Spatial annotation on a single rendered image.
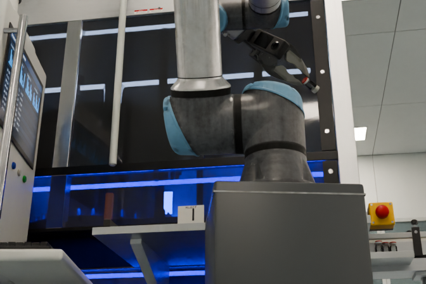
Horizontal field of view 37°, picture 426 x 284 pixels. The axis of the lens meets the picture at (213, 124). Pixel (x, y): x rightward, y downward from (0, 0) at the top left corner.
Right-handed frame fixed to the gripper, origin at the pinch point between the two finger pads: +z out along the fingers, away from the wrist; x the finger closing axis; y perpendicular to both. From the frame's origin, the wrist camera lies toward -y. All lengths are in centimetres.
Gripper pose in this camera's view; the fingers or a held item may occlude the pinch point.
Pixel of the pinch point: (302, 78)
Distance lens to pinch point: 169.6
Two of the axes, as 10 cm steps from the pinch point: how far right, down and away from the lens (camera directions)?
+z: 7.7, 6.0, 2.2
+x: -6.2, 7.9, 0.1
